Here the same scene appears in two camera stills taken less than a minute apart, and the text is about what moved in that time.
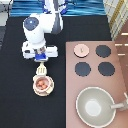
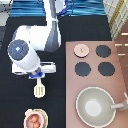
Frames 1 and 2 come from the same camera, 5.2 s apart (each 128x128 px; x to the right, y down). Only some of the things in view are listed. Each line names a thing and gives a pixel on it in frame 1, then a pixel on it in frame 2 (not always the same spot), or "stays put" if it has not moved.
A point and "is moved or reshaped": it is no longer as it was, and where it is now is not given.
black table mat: x=20 y=105 stays put
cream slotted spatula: x=41 y=70 is moved or reshaped
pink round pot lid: x=81 y=50 stays put
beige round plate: x=42 y=94 → x=41 y=111
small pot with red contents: x=43 y=85 → x=35 y=118
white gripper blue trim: x=40 y=54 → x=43 y=68
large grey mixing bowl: x=93 y=106 stays put
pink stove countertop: x=90 y=64 stays put
